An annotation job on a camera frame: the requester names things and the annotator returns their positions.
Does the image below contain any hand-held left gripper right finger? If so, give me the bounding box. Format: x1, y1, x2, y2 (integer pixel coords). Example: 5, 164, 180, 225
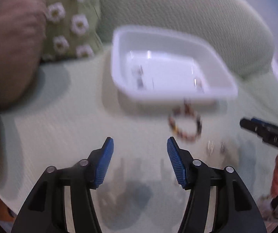
167, 136, 267, 233

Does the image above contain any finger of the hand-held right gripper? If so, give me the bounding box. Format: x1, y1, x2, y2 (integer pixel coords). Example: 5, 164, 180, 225
240, 117, 278, 150

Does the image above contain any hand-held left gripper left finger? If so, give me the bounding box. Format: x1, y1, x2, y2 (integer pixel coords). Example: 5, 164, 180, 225
11, 137, 115, 233

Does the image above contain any brown beaded bracelet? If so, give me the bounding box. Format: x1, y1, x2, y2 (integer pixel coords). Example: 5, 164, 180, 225
168, 99, 202, 141

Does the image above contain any white plastic tray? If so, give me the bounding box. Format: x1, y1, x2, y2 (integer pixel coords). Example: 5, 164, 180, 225
111, 25, 239, 107

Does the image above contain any orange object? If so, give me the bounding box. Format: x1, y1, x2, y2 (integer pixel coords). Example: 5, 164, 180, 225
0, 196, 17, 222

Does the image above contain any green pillow with white flowers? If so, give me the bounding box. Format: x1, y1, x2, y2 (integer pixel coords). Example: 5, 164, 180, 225
41, 0, 103, 62

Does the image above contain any green sofa back cushion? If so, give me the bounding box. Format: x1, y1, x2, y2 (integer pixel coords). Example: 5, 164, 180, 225
97, 0, 275, 78

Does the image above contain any brown pillow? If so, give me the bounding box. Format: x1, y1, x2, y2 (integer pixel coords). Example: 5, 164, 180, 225
0, 0, 47, 108

